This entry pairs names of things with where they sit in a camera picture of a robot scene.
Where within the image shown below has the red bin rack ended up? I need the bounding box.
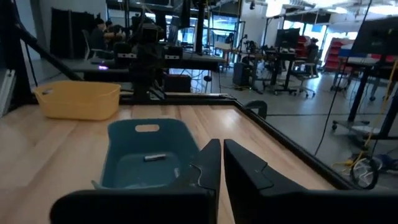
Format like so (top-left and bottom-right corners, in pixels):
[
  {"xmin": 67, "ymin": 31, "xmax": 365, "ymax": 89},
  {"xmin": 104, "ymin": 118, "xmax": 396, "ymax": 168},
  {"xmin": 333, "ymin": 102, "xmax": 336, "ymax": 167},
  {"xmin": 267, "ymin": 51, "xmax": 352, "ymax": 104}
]
[{"xmin": 322, "ymin": 37, "xmax": 354, "ymax": 73}]

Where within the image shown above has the yellow hanging rope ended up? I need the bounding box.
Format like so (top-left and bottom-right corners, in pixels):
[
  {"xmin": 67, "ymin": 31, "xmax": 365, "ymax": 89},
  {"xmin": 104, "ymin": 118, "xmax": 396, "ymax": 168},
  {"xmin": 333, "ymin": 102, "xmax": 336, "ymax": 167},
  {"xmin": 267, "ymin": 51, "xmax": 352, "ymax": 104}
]
[{"xmin": 363, "ymin": 58, "xmax": 398, "ymax": 149}]

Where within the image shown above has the black computer tower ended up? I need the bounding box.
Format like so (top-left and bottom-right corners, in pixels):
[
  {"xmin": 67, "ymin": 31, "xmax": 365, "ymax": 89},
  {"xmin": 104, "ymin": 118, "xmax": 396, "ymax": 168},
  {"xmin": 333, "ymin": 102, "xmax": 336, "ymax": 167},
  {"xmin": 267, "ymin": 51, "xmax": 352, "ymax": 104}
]
[{"xmin": 233, "ymin": 62, "xmax": 251, "ymax": 88}]

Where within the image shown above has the yellow cable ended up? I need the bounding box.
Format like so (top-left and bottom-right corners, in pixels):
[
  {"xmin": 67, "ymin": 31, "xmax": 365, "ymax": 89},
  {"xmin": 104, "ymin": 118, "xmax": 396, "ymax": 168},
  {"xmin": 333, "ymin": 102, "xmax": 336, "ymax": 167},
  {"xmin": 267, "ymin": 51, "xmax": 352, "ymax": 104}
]
[{"xmin": 331, "ymin": 149, "xmax": 374, "ymax": 169}]

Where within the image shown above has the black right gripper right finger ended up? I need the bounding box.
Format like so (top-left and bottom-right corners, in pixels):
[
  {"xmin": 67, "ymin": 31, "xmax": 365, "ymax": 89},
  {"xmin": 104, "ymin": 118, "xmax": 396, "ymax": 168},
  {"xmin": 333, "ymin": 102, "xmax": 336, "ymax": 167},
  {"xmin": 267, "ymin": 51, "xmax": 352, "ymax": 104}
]
[{"xmin": 223, "ymin": 139, "xmax": 307, "ymax": 224}]

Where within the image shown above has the thin black hanging cable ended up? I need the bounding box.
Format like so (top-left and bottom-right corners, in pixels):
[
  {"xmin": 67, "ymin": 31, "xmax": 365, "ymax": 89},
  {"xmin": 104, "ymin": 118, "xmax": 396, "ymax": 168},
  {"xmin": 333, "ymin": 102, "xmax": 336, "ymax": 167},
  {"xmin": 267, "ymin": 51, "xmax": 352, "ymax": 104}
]
[{"xmin": 313, "ymin": 0, "xmax": 373, "ymax": 157}]

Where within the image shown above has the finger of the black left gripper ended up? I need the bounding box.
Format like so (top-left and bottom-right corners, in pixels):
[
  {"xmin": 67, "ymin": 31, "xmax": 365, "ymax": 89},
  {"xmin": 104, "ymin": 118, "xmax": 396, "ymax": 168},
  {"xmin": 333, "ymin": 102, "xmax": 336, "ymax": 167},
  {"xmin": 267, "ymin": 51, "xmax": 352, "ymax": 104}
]
[
  {"xmin": 150, "ymin": 57, "xmax": 164, "ymax": 82},
  {"xmin": 136, "ymin": 57, "xmax": 151, "ymax": 82}
]

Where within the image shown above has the yellow plastic bin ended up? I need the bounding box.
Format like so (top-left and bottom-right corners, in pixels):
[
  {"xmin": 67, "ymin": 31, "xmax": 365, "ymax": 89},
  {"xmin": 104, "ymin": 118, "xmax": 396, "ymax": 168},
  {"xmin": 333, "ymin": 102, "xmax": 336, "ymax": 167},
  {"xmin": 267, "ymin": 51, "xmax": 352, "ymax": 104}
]
[{"xmin": 33, "ymin": 80, "xmax": 122, "ymax": 122}]

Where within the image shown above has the silver AAA battery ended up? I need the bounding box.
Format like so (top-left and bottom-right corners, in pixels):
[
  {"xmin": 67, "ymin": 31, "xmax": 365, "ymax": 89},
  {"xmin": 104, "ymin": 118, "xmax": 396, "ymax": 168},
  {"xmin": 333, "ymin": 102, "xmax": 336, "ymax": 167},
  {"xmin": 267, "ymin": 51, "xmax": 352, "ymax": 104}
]
[{"xmin": 144, "ymin": 154, "xmax": 167, "ymax": 162}]

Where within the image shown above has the person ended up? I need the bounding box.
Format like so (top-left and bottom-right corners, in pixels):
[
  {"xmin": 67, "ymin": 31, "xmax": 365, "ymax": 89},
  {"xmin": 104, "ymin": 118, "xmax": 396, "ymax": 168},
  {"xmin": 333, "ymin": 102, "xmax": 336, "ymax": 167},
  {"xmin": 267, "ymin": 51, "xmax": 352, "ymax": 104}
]
[
  {"xmin": 89, "ymin": 17, "xmax": 108, "ymax": 52},
  {"xmin": 306, "ymin": 37, "xmax": 320, "ymax": 65},
  {"xmin": 105, "ymin": 19, "xmax": 126, "ymax": 43}
]

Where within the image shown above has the black monitor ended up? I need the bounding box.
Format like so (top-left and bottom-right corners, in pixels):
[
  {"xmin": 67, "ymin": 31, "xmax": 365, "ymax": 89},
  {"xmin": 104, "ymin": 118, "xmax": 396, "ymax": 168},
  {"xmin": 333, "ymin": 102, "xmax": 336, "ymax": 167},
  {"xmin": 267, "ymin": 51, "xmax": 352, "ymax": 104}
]
[
  {"xmin": 274, "ymin": 27, "xmax": 301, "ymax": 49},
  {"xmin": 351, "ymin": 16, "xmax": 398, "ymax": 57}
]

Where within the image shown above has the grey metal clamp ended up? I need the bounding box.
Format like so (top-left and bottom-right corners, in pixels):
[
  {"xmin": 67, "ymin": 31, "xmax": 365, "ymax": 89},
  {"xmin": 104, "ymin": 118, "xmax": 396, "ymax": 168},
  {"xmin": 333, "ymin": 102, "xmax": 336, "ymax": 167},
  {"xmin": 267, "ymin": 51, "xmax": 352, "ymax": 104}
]
[{"xmin": 244, "ymin": 100, "xmax": 269, "ymax": 120}]

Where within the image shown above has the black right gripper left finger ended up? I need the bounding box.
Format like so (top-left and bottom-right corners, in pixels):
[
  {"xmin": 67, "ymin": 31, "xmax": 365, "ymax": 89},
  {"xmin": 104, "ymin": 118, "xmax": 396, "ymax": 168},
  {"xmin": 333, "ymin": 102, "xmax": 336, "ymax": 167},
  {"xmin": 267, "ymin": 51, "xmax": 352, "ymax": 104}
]
[{"xmin": 170, "ymin": 139, "xmax": 223, "ymax": 224}]

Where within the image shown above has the black coiled cable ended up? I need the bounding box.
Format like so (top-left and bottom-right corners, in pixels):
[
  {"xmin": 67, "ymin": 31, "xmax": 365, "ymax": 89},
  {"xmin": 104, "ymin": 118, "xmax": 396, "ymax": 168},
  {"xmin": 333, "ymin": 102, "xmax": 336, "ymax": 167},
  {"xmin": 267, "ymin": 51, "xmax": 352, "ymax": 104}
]
[{"xmin": 349, "ymin": 154, "xmax": 381, "ymax": 190}]

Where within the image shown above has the teal plastic bin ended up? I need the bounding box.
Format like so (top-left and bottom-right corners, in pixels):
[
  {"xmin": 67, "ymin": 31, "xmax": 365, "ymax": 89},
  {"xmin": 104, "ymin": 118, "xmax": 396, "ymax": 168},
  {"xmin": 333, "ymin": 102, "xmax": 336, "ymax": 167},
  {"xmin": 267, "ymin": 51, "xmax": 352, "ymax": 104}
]
[{"xmin": 91, "ymin": 118, "xmax": 201, "ymax": 190}]

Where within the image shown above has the black rolling stand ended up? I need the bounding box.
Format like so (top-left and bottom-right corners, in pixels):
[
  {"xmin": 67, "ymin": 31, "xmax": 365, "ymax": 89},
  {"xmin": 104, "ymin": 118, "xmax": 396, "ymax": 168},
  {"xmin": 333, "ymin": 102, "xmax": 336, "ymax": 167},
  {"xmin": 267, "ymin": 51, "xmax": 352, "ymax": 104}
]
[{"xmin": 331, "ymin": 55, "xmax": 398, "ymax": 141}]

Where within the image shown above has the black side desk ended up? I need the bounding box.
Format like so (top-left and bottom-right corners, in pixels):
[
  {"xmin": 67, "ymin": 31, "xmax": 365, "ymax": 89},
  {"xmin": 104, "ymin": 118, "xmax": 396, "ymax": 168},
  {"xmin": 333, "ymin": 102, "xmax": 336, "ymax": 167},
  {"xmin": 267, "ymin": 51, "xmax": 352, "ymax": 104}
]
[{"xmin": 62, "ymin": 51, "xmax": 226, "ymax": 83}]

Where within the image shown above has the black standing desk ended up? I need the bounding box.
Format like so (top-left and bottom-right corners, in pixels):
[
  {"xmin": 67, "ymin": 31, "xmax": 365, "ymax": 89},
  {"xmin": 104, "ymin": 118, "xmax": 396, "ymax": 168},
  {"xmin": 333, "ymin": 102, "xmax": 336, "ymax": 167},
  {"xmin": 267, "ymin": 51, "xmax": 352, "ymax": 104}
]
[{"xmin": 242, "ymin": 49, "xmax": 312, "ymax": 96}]

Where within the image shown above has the black monitor back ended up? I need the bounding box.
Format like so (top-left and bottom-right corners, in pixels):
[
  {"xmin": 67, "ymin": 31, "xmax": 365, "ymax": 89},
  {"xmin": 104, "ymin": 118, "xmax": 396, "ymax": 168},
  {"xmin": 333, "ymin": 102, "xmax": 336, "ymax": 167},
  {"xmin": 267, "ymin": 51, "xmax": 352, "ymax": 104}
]
[{"xmin": 351, "ymin": 16, "xmax": 398, "ymax": 57}]

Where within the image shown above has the black box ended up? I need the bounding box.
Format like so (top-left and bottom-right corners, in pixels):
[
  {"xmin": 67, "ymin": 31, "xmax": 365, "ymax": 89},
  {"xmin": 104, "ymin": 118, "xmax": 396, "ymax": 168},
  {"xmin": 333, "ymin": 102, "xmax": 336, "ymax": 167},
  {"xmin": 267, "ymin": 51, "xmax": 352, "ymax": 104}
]
[{"xmin": 164, "ymin": 74, "xmax": 192, "ymax": 94}]

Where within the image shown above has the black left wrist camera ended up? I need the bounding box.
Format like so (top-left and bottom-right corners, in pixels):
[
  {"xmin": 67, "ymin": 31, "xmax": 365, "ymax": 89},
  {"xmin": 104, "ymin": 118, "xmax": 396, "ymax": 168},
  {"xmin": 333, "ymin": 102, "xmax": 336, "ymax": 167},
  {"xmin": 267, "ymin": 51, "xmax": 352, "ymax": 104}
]
[{"xmin": 141, "ymin": 24, "xmax": 160, "ymax": 44}]

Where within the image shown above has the white office chair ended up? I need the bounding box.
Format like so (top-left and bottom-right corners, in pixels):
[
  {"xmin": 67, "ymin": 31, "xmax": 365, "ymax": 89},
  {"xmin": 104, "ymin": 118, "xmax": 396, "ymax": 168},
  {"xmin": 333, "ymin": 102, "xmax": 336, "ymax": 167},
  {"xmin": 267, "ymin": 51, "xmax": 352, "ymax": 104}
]
[{"xmin": 292, "ymin": 60, "xmax": 317, "ymax": 98}]

